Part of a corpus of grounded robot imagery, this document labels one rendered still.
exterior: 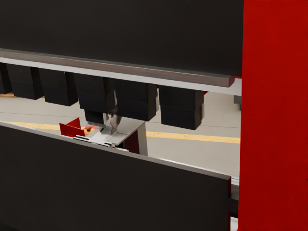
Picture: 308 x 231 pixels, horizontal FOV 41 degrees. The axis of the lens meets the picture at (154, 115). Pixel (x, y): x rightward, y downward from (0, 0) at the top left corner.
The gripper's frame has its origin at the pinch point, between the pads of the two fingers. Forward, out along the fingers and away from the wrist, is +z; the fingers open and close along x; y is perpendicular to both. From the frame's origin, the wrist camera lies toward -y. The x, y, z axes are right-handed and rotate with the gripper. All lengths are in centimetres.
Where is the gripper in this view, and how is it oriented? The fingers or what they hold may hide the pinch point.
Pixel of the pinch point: (107, 131)
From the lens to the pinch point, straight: 197.5
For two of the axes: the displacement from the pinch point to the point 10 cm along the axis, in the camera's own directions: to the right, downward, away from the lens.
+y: -4.1, -2.8, -8.7
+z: -2.6, 9.5, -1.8
